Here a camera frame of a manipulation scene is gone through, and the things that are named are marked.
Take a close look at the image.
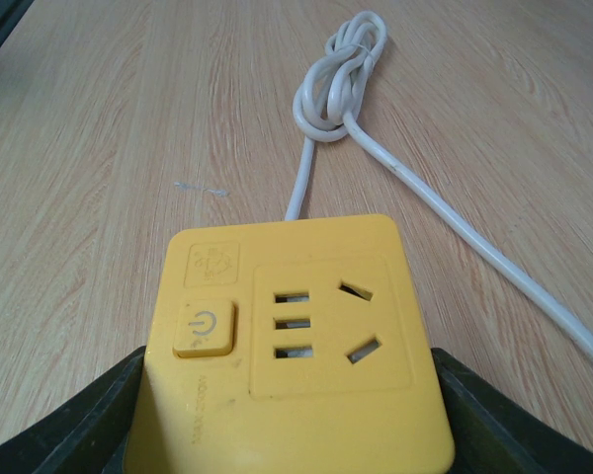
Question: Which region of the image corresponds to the yellow cube socket adapter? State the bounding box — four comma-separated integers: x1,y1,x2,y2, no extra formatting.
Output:
123,214,455,473

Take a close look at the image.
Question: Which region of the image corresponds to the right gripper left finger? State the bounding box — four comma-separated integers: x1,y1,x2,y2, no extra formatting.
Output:
0,347,145,473

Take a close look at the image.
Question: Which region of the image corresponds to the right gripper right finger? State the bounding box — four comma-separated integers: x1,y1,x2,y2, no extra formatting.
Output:
431,348,593,473

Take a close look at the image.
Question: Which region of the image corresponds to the white power strip cord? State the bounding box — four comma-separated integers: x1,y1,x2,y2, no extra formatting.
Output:
284,10,593,389

